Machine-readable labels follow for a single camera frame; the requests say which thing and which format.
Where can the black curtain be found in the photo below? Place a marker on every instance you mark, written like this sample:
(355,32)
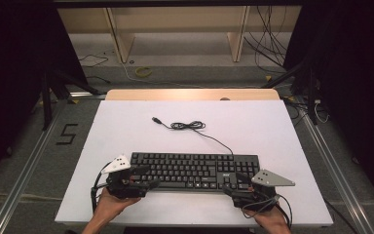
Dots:
(354,81)
(13,81)

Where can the black computer keyboard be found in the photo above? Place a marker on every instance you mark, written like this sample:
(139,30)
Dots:
(188,169)

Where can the light wooden shelf unit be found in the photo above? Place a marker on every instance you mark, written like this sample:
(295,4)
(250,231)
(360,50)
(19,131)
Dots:
(123,42)

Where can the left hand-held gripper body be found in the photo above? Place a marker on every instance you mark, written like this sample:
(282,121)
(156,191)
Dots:
(123,188)

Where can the black metal stand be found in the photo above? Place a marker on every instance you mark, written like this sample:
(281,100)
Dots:
(311,97)
(47,107)

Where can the wooden table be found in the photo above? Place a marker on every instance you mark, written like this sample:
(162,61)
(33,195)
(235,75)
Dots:
(175,94)

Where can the white table board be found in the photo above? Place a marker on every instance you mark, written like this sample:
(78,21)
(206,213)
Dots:
(256,136)

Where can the metal floor rail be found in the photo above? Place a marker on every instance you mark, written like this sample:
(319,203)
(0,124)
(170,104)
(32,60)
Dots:
(337,175)
(22,182)

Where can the yellow tape roll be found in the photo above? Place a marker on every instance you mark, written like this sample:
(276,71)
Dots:
(142,74)

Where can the person's right hand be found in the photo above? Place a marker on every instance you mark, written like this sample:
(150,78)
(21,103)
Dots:
(272,222)

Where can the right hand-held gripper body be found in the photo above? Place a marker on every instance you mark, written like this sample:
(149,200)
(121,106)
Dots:
(269,179)

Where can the person's left hand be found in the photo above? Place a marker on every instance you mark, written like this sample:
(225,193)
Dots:
(105,206)

